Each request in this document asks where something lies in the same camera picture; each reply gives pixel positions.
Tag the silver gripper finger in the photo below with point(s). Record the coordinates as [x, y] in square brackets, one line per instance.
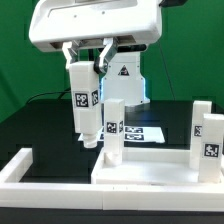
[70, 51]
[108, 52]

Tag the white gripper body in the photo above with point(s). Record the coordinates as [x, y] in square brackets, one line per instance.
[89, 22]

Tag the white desk top tray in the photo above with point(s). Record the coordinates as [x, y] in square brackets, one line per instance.
[147, 166]

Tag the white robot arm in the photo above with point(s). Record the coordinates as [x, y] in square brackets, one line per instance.
[119, 69]

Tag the fiducial marker sheet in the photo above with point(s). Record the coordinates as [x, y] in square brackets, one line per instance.
[143, 134]

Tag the white U-shaped fence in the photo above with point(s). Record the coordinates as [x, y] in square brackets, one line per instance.
[15, 193]

